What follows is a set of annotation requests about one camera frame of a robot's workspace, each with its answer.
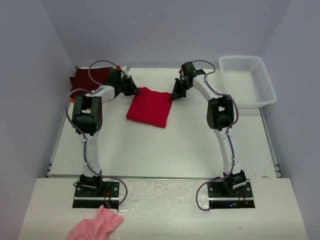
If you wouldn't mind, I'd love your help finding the white plastic basket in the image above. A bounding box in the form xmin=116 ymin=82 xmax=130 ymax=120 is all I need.
xmin=219 ymin=55 xmax=277 ymax=109

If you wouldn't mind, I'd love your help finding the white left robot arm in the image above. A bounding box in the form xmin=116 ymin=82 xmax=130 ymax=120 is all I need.
xmin=65 ymin=66 xmax=140 ymax=197

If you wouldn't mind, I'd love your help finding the pink cloth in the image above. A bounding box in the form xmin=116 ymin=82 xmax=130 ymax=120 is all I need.
xmin=65 ymin=205 xmax=124 ymax=240

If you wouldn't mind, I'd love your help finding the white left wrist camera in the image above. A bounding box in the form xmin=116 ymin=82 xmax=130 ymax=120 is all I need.
xmin=121 ymin=65 xmax=131 ymax=78

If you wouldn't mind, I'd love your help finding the red t-shirt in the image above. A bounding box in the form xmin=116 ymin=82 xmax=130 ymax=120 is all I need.
xmin=126 ymin=87 xmax=172 ymax=129

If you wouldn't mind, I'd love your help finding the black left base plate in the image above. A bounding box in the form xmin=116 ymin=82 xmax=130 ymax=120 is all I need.
xmin=72 ymin=174 xmax=120 ymax=210

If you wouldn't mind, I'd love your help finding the dark maroon t-shirt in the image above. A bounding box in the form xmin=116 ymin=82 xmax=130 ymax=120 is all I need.
xmin=69 ymin=67 xmax=111 ymax=92

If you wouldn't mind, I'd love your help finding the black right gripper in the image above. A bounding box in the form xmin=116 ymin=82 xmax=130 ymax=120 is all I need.
xmin=169 ymin=78 xmax=193 ymax=102

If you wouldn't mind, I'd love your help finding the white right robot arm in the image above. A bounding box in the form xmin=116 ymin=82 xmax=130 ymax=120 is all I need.
xmin=126 ymin=61 xmax=247 ymax=197

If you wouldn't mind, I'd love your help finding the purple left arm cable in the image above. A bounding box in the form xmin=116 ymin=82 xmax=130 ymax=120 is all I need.
xmin=65 ymin=59 xmax=129 ymax=207

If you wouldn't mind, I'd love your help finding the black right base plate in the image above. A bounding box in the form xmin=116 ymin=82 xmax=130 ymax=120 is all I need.
xmin=207 ymin=173 xmax=255 ymax=210

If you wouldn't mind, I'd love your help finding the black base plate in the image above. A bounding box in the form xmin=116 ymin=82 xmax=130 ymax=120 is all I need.
xmin=207 ymin=173 xmax=255 ymax=210
xmin=72 ymin=174 xmax=120 ymax=210

